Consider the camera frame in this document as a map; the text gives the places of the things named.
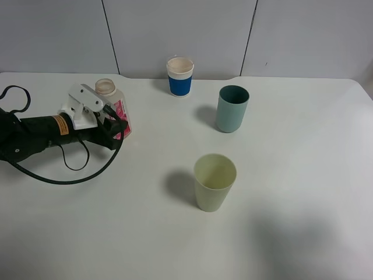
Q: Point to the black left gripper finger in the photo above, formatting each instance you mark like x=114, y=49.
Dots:
x=103, y=138
x=115, y=127

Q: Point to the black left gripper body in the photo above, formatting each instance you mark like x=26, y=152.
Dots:
x=53, y=130

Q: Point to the clear bottle with pink label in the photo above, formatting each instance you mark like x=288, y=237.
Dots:
x=106, y=88

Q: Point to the teal plastic cup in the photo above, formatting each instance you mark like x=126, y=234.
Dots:
x=232, y=104

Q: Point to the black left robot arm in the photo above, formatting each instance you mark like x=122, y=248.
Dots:
x=11, y=130

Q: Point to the white cup with blue sleeve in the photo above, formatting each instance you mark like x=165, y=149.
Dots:
x=180, y=71

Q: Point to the pale yellow-green plastic cup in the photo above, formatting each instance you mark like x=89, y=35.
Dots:
x=214, y=175

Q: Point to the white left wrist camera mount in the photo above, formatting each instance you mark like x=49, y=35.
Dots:
x=82, y=103

